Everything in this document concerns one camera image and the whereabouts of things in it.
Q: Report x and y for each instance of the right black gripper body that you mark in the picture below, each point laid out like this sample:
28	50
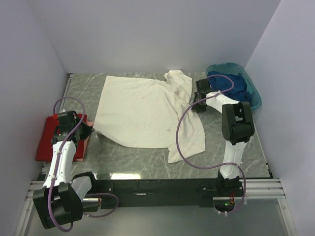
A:
199	107

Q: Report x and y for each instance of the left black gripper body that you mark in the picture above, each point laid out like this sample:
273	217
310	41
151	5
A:
77	121

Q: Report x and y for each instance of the white t shirt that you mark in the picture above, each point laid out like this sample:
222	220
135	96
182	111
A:
145	113

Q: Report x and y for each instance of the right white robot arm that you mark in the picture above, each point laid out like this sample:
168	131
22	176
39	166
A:
237	129

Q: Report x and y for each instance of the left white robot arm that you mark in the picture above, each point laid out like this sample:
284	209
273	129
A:
59	201

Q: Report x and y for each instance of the teal plastic basket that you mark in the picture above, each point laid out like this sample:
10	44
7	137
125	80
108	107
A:
243	90

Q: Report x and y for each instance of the red folded t shirt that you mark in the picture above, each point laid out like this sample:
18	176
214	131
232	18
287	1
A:
45	150

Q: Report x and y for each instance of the black base beam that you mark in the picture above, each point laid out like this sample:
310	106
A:
163	192

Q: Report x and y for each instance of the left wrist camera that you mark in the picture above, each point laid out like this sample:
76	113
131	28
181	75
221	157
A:
57	116

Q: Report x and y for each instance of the aluminium frame rail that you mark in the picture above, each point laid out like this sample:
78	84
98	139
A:
254	188

